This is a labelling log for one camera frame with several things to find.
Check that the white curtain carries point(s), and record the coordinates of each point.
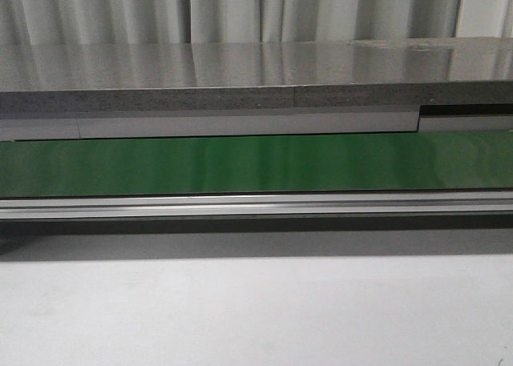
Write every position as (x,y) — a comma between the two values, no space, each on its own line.
(84,22)

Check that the grey stone counter slab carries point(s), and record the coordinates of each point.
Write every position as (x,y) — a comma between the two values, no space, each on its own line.
(113,78)

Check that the aluminium conveyor side rail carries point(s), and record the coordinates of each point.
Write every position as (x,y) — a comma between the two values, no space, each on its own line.
(349,203)

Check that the green conveyor belt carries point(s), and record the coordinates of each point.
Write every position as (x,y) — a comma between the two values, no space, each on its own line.
(251,164)

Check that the grey cabinet panel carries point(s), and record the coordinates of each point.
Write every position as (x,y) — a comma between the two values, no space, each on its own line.
(276,121)
(465,123)

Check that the grey cabinet front panel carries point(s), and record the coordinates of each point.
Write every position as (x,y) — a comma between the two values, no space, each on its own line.
(276,121)

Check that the grey right cabinet panel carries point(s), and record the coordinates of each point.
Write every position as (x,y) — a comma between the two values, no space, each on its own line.
(465,123)

